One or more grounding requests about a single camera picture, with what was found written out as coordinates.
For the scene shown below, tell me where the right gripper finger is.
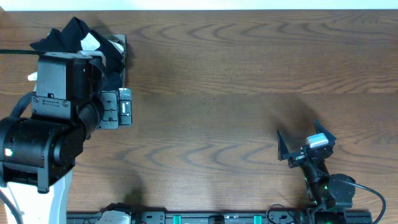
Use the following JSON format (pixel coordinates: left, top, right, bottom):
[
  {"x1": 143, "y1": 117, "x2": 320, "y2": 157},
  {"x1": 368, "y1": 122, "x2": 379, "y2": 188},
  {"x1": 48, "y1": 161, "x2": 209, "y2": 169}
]
[
  {"x1": 277, "y1": 130, "x2": 289, "y2": 161},
  {"x1": 313, "y1": 119, "x2": 336, "y2": 140}
]

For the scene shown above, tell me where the olive folded garment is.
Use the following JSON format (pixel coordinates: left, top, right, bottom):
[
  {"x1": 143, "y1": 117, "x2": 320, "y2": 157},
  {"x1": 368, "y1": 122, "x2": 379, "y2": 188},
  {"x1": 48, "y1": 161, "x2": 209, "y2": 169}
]
[{"x1": 104, "y1": 34, "x2": 127, "y2": 88}]

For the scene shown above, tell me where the black t-shirt with logo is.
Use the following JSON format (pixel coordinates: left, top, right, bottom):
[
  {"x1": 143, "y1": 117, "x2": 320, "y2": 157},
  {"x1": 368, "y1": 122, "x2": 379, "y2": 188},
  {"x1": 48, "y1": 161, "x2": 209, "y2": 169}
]
[{"x1": 30, "y1": 17, "x2": 126, "y2": 90}]

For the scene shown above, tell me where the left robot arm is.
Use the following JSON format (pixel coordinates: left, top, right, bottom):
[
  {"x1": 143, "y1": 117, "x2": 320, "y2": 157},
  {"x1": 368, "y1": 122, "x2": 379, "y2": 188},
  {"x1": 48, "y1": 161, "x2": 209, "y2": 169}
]
[{"x1": 1, "y1": 50, "x2": 132, "y2": 223}]

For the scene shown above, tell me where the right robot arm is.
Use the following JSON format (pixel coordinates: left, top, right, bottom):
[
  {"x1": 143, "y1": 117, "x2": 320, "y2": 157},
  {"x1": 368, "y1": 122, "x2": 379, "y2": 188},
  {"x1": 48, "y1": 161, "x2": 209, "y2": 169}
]
[{"x1": 277, "y1": 120, "x2": 355, "y2": 223}]

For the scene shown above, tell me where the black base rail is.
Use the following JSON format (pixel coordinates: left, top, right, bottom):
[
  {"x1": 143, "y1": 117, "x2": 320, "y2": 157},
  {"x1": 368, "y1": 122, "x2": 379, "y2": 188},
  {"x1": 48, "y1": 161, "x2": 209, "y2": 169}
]
[{"x1": 66, "y1": 203, "x2": 373, "y2": 224}]

